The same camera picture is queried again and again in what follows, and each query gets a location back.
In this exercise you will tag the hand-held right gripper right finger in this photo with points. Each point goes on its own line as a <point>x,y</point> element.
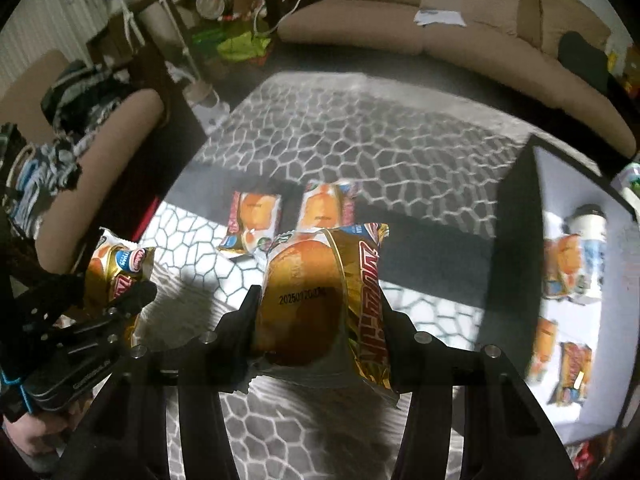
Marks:
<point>400,342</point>

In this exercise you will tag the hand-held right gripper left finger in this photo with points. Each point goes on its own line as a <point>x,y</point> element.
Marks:
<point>240,332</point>

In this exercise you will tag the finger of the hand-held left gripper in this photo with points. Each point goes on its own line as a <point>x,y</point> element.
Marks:
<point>50,305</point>
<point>135,300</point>

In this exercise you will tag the orange snack packet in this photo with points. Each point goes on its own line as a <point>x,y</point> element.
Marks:
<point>252,220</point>
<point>560,265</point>
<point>322,210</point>
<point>544,350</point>

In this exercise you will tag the black container box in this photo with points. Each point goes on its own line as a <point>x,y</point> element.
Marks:
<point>510,260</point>

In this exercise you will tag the gold red snack packet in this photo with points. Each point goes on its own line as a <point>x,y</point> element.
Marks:
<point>574,372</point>

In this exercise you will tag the paper cup with dark lid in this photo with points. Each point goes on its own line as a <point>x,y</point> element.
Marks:
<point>592,240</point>

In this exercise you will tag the person's left hand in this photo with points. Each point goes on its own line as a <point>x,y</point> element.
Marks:
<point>40,435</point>

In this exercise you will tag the beige armchair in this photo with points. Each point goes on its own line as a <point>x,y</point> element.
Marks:
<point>125,125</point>

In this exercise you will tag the hexagon patterned tablecloth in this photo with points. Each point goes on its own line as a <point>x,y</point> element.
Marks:
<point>375,140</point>

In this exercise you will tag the white shoe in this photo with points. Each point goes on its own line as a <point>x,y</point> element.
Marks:
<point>207,105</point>

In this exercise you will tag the striped cloth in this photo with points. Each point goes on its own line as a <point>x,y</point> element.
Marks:
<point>85,95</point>

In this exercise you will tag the green plastic bag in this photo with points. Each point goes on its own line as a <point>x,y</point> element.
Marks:
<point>235,45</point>

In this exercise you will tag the green can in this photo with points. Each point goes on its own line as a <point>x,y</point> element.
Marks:
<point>630,177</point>

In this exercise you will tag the round metal tin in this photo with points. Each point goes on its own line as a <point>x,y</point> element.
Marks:
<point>214,4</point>

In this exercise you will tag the beige sofa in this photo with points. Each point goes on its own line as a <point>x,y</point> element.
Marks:
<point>390,30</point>

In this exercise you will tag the white paper sheet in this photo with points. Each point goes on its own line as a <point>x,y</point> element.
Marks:
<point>440,17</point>

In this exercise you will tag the black cloth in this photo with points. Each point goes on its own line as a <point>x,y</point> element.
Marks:
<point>582,60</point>

